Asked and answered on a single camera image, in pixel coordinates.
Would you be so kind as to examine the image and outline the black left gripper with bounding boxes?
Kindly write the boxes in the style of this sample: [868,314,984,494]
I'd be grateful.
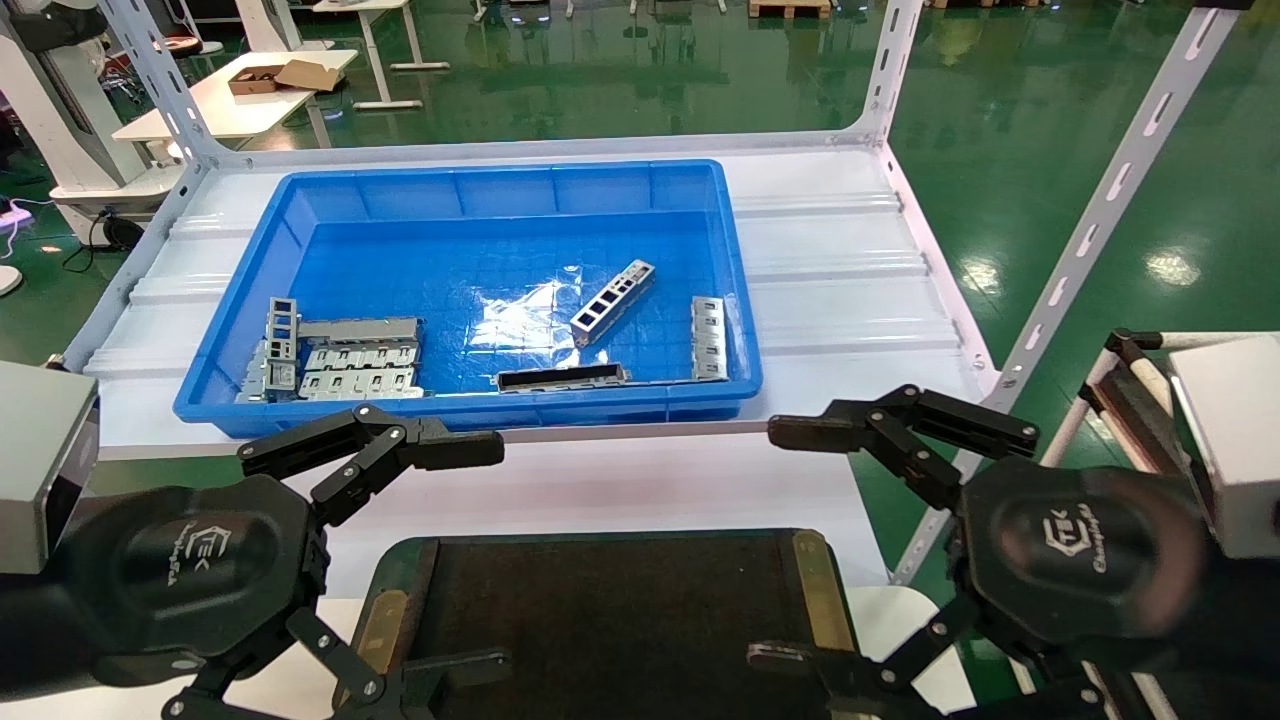
[58,403,513,720]

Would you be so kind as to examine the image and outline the black floor cable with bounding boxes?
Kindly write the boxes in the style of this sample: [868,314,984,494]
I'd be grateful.
[62,208,147,274]

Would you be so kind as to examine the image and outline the white machine base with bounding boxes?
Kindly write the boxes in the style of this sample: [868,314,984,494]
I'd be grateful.
[0,0,187,247]

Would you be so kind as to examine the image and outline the open cardboard box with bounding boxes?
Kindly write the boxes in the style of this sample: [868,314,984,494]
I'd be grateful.
[228,60,343,97]

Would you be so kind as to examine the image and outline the white desk metal legs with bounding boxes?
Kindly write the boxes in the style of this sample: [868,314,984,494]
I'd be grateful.
[312,0,451,111]

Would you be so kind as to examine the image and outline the flat grey metal part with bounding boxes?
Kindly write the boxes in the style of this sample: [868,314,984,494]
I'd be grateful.
[298,317,421,346]

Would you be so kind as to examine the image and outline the black white trolley frame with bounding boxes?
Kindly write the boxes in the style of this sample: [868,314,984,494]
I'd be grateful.
[1040,328,1216,481]

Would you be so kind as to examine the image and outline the blue plastic bin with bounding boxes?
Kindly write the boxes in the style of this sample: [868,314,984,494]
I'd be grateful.
[173,159,764,439]

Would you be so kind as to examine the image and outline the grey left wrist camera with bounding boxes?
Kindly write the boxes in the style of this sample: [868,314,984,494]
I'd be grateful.
[0,362,100,576]

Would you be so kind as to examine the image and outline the white table with box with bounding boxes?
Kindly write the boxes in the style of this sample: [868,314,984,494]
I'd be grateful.
[112,50,359,153]

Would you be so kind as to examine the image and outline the leaning silver metal part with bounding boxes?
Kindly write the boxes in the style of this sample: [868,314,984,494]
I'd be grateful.
[235,340,271,404]

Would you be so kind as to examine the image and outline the white metal shelf rack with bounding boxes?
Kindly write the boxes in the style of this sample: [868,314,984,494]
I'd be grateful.
[62,0,1251,586]

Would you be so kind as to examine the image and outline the silver slotted metal part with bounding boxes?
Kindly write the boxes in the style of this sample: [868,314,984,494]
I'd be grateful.
[690,296,729,382]

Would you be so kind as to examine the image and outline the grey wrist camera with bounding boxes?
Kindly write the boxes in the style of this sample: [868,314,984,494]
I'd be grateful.
[1168,334,1280,560]
[0,362,100,576]

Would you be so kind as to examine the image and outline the upright silver metal frame part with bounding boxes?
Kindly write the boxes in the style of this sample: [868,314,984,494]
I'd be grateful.
[265,297,301,391]

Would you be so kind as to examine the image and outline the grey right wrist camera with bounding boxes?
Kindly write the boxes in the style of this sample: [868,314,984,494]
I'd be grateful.
[1168,334,1280,560]

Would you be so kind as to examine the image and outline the grey metal part black inside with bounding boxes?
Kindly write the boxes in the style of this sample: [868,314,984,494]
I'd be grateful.
[497,363,631,393]

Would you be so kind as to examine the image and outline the silver metal part square holes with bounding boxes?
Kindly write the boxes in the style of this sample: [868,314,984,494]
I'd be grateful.
[570,260,657,347]

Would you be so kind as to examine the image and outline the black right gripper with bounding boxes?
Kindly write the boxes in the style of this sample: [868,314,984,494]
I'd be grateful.
[747,458,1213,720]

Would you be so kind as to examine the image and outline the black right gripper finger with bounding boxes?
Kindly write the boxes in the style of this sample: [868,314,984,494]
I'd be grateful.
[767,384,1042,512]

